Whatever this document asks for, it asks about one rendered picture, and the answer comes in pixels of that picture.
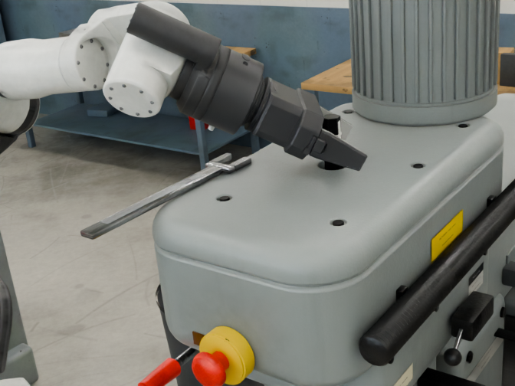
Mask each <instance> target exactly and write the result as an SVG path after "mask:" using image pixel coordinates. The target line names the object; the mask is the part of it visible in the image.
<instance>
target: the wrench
mask: <svg viewBox="0 0 515 386"><path fill-rule="evenodd" d="M231 160H232V157H231V153H225V154H224V155H221V156H219V157H218V158H215V159H213V160H211V161H210V162H208V163H206V164H205V168H204V169H202V170H201V171H199V172H196V173H195V174H193V175H190V176H189V177H187V178H184V179H183V180H181V181H179V182H176V183H175V184H173V185H170V186H169V187H167V188H164V189H163V190H161V191H158V192H156V193H155V194H153V195H150V196H149V197H147V198H144V199H143V200H141V201H138V202H137V203H135V204H132V205H130V206H129V207H127V208H124V209H123V210H122V211H119V212H117V213H115V214H113V215H111V216H109V217H108V218H105V219H103V220H102V221H99V222H97V223H96V224H93V225H91V226H89V227H87V228H85V229H83V230H82V231H80V235H81V236H82V237H86V238H89V239H91V240H94V239H96V238H98V237H100V236H102V235H104V234H106V233H107V232H109V231H111V230H113V229H115V228H117V227H119V226H121V225H123V224H125V223H127V222H128V221H131V220H132V219H134V218H137V217H139V216H140V215H142V214H145V213H146V212H148V211H150V210H152V209H154V208H156V207H158V206H160V205H161V204H164V203H166V202H167V201H169V200H171V199H173V198H175V197H177V196H179V195H181V194H183V193H185V192H187V191H189V190H190V189H192V188H194V187H196V186H198V185H200V184H202V183H204V182H206V181H208V180H209V179H211V178H214V177H215V176H217V175H220V174H221V173H222V172H224V173H228V174H230V173H232V172H234V171H237V170H239V169H241V168H243V167H245V166H246V165H249V164H251V158H250V157H243V158H241V159H239V160H237V161H235V162H232V163H231V164H229V165H226V164H225V163H226V162H229V161H231Z"/></svg>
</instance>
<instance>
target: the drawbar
mask: <svg viewBox="0 0 515 386"><path fill-rule="evenodd" d="M339 121H340V131H341V120H340V115H337V114H326V115H325V116H324V120H323V129H325V130H326V131H329V132H331V133H332V134H334V135H339V129H338V122H339ZM324 163H325V170H339V169H343V167H342V166H341V165H336V164H333V163H330V162H326V161H324Z"/></svg>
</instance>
